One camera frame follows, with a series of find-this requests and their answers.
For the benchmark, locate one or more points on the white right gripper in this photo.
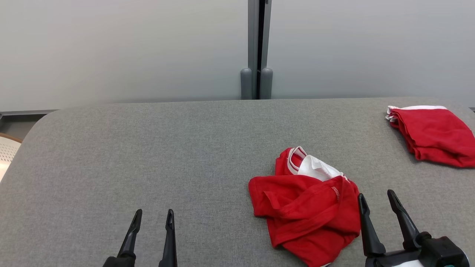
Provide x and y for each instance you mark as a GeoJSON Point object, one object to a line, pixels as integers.
{"type": "Point", "coordinates": [393, 259]}

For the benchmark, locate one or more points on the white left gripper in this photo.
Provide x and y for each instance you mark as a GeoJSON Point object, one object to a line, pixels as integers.
{"type": "Point", "coordinates": [117, 261]}

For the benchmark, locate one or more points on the red Bulls basketball jersey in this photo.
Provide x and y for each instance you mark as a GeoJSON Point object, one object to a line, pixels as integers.
{"type": "Point", "coordinates": [308, 215]}

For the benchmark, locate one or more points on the red shorts with white stripes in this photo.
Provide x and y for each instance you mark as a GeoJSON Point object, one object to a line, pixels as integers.
{"type": "Point", "coordinates": [434, 133]}

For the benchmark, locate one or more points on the white perforated basket brown rim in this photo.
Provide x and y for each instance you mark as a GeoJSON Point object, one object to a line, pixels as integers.
{"type": "Point", "coordinates": [7, 155]}

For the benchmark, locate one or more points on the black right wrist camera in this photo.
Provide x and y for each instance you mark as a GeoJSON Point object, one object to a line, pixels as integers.
{"type": "Point", "coordinates": [443, 252]}

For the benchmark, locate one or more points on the grey wall base rail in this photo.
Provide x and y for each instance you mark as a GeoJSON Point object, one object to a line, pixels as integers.
{"type": "Point", "coordinates": [28, 112]}

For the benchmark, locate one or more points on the grey partition post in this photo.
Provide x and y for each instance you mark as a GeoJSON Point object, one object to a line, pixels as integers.
{"type": "Point", "coordinates": [265, 44]}
{"type": "Point", "coordinates": [248, 44]}

